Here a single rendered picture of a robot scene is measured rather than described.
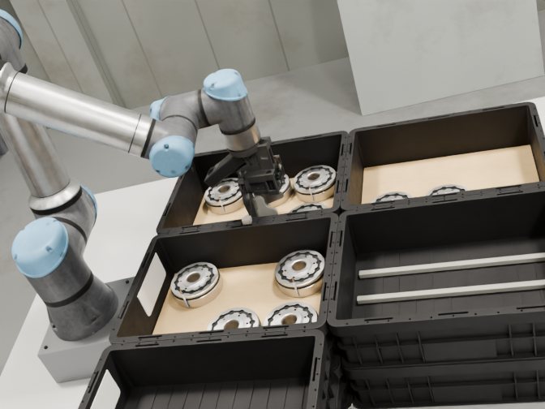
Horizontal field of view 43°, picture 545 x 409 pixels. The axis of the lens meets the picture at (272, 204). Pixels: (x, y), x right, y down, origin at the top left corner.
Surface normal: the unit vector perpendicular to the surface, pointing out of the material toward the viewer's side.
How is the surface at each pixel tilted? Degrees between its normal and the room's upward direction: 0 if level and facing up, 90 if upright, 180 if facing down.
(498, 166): 0
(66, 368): 90
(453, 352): 90
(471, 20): 76
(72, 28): 90
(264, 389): 0
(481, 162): 0
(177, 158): 90
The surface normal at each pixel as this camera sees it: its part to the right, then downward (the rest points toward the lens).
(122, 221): -0.27, -0.78
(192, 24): -0.04, 0.59
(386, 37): -0.10, 0.40
